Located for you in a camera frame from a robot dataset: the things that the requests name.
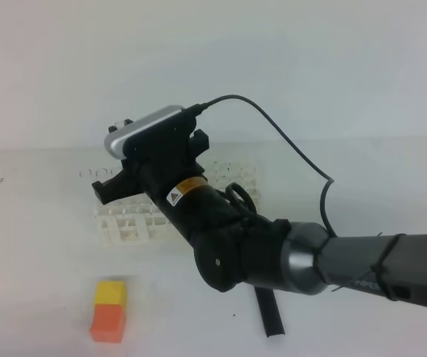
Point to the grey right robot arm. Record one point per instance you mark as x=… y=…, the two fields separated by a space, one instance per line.
x=233 y=244

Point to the white test tube rack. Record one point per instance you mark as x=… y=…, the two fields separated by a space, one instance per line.
x=138 y=221

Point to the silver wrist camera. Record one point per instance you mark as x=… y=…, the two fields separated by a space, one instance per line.
x=116 y=139

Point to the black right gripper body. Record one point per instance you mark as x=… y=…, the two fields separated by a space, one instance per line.
x=164 y=151

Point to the orange block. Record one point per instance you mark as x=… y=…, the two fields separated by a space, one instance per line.
x=108 y=323

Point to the black scoop tool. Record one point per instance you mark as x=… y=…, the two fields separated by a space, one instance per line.
x=269 y=312

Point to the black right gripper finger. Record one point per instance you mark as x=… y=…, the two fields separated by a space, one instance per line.
x=198 y=143
x=128 y=182

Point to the yellow block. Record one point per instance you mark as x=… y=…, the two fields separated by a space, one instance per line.
x=111 y=292

